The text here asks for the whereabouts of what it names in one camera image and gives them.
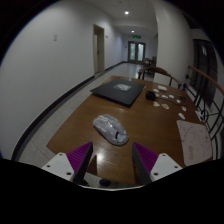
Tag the small beige box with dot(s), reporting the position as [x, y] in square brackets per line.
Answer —
[162, 88]

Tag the clear white computer mouse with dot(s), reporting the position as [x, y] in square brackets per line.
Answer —
[110, 128]

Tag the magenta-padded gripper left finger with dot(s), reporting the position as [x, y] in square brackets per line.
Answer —
[80, 156]

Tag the beige side door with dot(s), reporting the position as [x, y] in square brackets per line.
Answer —
[99, 50]

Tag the small orange-rimmed sticker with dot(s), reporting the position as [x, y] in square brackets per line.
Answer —
[165, 106]

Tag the small red-rimmed sticker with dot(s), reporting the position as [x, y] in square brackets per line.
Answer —
[183, 108]

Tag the small white sticker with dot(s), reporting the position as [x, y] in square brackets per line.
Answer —
[156, 90]
[171, 96]
[164, 96]
[178, 101]

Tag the wooden armchair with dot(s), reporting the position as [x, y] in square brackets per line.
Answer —
[160, 70]

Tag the green exit sign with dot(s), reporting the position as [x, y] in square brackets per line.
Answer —
[136, 36]

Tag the black mouse pad with print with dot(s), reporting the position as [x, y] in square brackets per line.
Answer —
[116, 95]

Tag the dark glass window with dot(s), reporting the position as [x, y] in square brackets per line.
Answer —
[203, 66]

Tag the small black box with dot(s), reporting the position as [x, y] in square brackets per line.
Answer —
[150, 95]

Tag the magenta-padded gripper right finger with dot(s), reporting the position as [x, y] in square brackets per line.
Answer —
[146, 158]

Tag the small white card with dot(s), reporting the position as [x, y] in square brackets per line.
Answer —
[181, 115]

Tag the glass double door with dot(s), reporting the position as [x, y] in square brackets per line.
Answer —
[136, 51]

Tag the white flat device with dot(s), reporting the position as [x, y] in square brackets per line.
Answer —
[199, 115]

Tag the small beige sticker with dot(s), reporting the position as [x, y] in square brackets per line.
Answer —
[156, 103]

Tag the white wall switch plate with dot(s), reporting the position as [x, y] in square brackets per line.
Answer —
[55, 37]

